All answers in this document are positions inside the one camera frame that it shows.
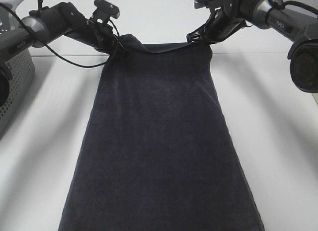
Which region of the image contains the dark navy towel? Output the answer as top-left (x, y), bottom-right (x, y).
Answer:
top-left (59, 34), bottom-right (264, 231)

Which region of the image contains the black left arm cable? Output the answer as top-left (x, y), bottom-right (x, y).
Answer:
top-left (0, 0), bottom-right (120, 68)

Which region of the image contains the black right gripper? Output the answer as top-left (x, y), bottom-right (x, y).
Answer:
top-left (186, 4), bottom-right (247, 44)

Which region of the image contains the grey perforated basket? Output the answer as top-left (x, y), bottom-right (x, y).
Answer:
top-left (0, 2), bottom-right (35, 137)

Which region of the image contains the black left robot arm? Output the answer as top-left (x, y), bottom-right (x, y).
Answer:
top-left (0, 0), bottom-right (120, 105)

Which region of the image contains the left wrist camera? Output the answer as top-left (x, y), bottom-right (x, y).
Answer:
top-left (90, 0), bottom-right (120, 24)

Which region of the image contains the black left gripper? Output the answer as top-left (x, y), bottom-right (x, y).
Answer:
top-left (64, 20), bottom-right (117, 54)

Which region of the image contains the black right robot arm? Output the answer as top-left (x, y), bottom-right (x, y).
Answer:
top-left (186, 0), bottom-right (318, 93)

